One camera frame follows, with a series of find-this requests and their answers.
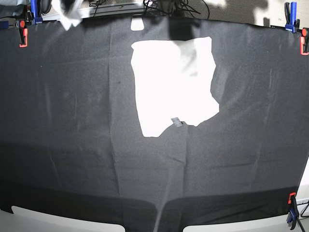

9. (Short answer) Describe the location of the black cable bundle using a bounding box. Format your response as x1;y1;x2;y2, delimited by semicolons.
142;0;210;19

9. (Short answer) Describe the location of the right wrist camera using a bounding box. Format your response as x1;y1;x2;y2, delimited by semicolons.
51;0;83;31

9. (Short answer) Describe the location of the blue clamp top left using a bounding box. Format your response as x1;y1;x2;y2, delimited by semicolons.
30;0;43;25

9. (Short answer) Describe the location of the white printed t-shirt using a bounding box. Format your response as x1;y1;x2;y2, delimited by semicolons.
131;37;219;137

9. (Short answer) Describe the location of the black table cloth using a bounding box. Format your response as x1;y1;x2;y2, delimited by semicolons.
0;17;309;232

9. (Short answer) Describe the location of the blue clamp top right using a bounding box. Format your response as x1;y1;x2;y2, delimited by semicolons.
284;1;300;33

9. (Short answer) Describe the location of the red clamp top left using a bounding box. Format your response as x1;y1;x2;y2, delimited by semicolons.
15;20;28;48

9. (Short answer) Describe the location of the red blue clamp bottom right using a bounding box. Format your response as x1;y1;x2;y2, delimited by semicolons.
287;192;299;230

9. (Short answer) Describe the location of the red clamp top right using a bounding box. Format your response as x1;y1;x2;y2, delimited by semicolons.
300;28;309;56

